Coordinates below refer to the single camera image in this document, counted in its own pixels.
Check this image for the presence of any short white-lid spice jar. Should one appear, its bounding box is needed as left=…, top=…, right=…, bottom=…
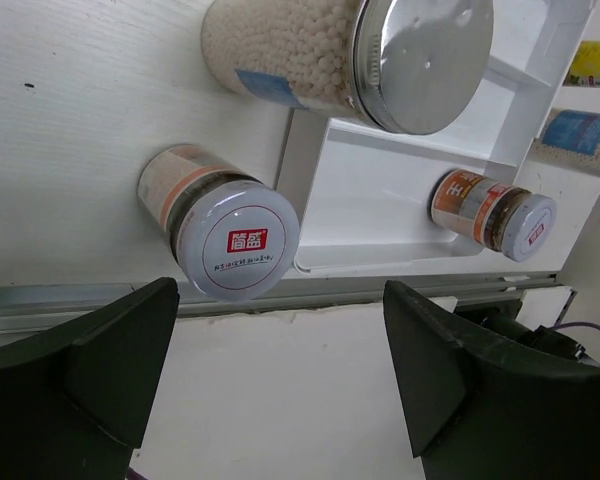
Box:
left=428, top=169, right=557, bottom=262
left=137, top=144, right=300, bottom=302

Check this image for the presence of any right small yellow-label bottle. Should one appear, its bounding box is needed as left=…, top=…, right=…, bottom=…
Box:
left=563, top=41, right=600, bottom=88

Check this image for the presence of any left tall silver-lid jar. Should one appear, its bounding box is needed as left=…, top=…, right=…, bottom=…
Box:
left=201, top=0, right=494, bottom=135

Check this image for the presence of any tall silver-lid jar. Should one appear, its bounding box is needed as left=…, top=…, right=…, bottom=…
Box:
left=529, top=109, right=600, bottom=177
left=201, top=0, right=494, bottom=135

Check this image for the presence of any right tall silver-lid jar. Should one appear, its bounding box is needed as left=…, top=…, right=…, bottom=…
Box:
left=529, top=109, right=600, bottom=177

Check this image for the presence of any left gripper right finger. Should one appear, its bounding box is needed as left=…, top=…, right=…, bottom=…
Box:
left=383, top=281, right=600, bottom=479

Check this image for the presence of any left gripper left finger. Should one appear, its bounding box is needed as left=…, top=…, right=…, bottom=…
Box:
left=0, top=278, right=179, bottom=479

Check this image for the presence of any aluminium front rail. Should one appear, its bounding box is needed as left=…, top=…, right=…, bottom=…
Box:
left=0, top=272, right=557, bottom=335

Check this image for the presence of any white tiered organizer tray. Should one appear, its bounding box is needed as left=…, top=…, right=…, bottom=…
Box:
left=277, top=1, right=596, bottom=277

